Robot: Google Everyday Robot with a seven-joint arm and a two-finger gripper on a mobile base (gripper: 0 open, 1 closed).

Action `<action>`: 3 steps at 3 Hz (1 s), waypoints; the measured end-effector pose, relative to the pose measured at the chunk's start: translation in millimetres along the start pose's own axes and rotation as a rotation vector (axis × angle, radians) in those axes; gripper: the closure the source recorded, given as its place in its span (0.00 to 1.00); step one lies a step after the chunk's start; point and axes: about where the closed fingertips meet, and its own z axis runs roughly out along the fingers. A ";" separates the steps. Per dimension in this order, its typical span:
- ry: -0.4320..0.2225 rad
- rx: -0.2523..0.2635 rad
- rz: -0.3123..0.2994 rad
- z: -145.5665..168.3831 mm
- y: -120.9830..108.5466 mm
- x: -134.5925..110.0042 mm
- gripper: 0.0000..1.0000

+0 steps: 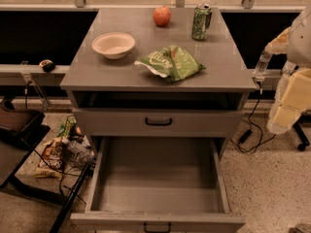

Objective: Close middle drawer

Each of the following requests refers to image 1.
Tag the grey drawer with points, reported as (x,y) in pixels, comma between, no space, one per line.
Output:
(158,185)
(162,123)

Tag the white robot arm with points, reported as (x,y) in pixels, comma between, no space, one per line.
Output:
(293,93)

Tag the grey drawer cabinet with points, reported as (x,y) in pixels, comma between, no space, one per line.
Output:
(122,98)

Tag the grey top drawer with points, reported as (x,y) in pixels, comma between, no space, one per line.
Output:
(162,123)

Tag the green chip bag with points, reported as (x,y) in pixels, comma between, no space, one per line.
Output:
(172,63)

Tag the white paper bowl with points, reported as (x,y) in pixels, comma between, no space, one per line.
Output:
(113,45)

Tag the crushed plastic bottle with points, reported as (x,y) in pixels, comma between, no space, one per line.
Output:
(80,154)

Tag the green snack bag on floor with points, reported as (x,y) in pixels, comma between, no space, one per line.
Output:
(67,127)

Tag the red apple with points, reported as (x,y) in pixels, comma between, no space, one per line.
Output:
(161,16)

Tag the green soda can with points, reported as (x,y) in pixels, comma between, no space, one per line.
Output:
(201,21)

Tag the clear water bottle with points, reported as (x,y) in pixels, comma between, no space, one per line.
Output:
(262,64)

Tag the black yellow tape measure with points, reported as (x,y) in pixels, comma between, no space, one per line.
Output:
(47,65)

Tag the brown snack bag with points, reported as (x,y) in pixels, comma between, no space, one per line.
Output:
(51,164)

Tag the dark chair on left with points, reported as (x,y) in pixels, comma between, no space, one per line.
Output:
(21,131)

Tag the black pole on floor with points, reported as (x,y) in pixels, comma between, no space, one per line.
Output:
(70,199)

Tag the black rolling stand leg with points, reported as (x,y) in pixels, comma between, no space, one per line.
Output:
(304,142)

